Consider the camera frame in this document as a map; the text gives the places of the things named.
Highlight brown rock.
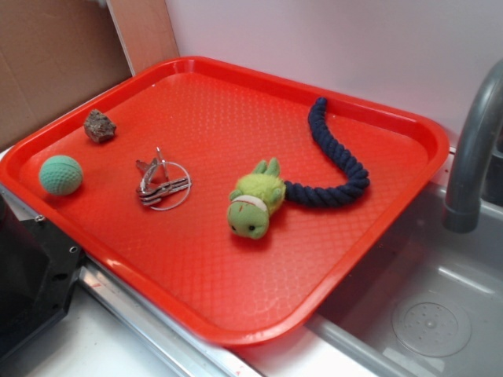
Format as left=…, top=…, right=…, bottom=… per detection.
left=83, top=109, right=116, bottom=144

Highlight grey faucet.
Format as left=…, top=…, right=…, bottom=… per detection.
left=442, top=61, right=502, bottom=233

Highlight red plastic tray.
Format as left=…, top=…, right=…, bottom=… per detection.
left=1, top=57, right=449, bottom=347

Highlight metal keys on ring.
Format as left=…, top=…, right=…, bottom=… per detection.
left=135, top=146, right=193, bottom=212

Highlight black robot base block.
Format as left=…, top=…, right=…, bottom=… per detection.
left=1, top=199, right=84, bottom=361

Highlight green plush rope toy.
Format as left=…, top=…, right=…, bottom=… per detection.
left=226, top=97, right=370, bottom=240

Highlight brown cardboard panel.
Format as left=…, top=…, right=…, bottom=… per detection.
left=1, top=1, right=179, bottom=149

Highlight grey plastic sink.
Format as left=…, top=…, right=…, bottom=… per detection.
left=307, top=185, right=502, bottom=376

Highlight green dimpled ball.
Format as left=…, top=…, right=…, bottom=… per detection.
left=39, top=155, right=83, bottom=196

